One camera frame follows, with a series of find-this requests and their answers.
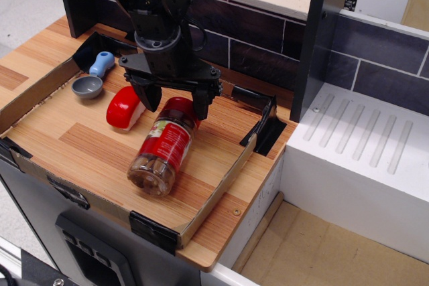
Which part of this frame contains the cardboard fence with black tape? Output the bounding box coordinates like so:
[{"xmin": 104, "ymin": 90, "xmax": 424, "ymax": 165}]
[{"xmin": 1, "ymin": 31, "xmax": 282, "ymax": 267}]

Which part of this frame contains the black oven control panel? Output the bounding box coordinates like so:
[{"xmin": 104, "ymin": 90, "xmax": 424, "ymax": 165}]
[{"xmin": 56, "ymin": 215, "xmax": 135, "ymax": 285}]

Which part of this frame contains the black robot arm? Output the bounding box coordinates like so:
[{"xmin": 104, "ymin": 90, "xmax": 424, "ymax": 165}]
[{"xmin": 116, "ymin": 0, "xmax": 223, "ymax": 120}]

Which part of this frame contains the red-lidded basil spice bottle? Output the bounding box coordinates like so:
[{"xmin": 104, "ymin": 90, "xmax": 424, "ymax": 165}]
[{"xmin": 127, "ymin": 97, "xmax": 200, "ymax": 197}]

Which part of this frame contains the white ridged drainboard sink unit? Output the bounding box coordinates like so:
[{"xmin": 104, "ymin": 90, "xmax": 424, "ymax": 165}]
[{"xmin": 280, "ymin": 84, "xmax": 428, "ymax": 262}]

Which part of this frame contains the brass screw in countertop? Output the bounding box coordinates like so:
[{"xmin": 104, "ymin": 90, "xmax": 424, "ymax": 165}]
[{"xmin": 233, "ymin": 208, "xmax": 241, "ymax": 216}]

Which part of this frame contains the red and white toy piece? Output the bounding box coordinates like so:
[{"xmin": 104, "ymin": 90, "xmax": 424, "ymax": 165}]
[{"xmin": 106, "ymin": 86, "xmax": 145, "ymax": 131}]

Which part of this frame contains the dark grey vertical post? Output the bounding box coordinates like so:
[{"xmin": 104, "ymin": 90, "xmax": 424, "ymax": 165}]
[{"xmin": 290, "ymin": 0, "xmax": 345, "ymax": 123}]

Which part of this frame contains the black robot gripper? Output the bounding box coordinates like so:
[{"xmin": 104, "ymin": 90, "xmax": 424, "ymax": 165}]
[{"xmin": 119, "ymin": 27, "xmax": 223, "ymax": 121}]

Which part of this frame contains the blue-handled grey measuring spoon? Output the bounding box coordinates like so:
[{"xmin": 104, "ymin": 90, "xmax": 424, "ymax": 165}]
[{"xmin": 72, "ymin": 51, "xmax": 115, "ymax": 99}]

